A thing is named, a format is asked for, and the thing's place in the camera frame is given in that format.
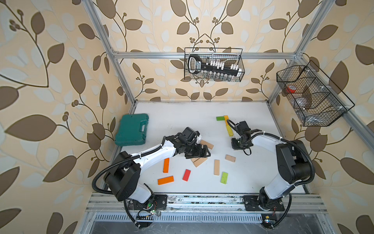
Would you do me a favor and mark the wire basket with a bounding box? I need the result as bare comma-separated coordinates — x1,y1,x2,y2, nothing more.
184,47,245,82
276,60,355,127

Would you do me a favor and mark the yellow block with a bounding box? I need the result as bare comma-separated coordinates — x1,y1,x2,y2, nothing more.
226,125,234,137

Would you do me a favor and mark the back wire basket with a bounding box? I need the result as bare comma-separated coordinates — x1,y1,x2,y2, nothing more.
184,47,245,82

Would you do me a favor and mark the orange block lower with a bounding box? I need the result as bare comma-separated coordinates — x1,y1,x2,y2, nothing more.
157,176,174,185

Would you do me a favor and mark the red tape roll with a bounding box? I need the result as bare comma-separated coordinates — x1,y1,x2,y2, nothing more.
286,85,298,94

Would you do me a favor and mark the green plastic tool case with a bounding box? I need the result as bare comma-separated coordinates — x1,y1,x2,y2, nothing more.
115,114,149,147

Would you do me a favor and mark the black socket holder tool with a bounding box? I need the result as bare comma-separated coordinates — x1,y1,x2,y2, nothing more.
184,53,245,77

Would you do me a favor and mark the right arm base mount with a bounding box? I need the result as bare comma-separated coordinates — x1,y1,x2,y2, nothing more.
243,195,285,212

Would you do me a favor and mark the orange block upright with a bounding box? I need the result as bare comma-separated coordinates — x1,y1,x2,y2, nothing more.
163,158,170,174

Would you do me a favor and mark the wooden block upright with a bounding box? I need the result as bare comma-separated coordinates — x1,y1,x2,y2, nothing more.
214,160,220,176

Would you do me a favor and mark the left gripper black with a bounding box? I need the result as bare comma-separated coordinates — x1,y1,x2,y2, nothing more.
183,142,212,158

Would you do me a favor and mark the red block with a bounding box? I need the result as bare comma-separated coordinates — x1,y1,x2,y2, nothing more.
182,169,191,181

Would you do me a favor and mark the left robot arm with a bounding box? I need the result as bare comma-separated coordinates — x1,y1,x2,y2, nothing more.
92,127,211,203

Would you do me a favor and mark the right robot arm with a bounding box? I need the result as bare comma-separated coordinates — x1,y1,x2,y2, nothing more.
226,120,316,211

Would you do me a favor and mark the right wire basket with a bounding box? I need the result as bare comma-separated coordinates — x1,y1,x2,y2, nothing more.
276,60,355,127

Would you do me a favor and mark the light green block lower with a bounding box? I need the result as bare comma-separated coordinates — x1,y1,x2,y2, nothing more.
221,172,228,184

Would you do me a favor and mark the orange-yellow block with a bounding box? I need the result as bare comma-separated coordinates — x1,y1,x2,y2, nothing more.
224,115,229,126

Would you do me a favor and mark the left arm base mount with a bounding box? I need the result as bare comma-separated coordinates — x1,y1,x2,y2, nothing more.
128,194,168,211

